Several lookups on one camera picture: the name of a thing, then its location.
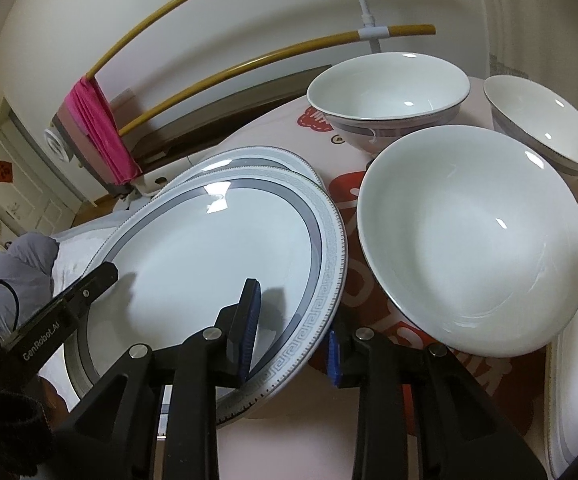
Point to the large grey rimmed plate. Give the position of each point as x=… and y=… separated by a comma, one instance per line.
x=188, y=253

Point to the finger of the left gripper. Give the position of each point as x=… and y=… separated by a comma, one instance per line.
x=32, y=345

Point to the pink printed tablecloth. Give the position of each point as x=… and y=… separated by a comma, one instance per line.
x=307, y=431

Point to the pink towel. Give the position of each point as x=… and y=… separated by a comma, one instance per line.
x=92, y=113

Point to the brown grey hanging cloth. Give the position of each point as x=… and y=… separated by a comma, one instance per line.
x=84, y=150

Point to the white door with red sign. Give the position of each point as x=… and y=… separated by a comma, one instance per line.
x=29, y=201

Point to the white floor fan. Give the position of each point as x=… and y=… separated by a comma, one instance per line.
x=57, y=145

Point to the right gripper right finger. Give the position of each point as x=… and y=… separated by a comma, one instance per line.
x=347, y=356

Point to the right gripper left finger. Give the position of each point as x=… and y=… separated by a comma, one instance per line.
x=238, y=324

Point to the yellow and white drying rack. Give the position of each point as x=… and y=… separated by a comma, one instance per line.
x=177, y=49

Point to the white bowl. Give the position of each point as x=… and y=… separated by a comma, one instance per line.
x=536, y=116
x=473, y=237
x=375, y=99

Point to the brown topped white tv cabinet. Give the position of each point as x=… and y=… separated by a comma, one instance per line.
x=207, y=126

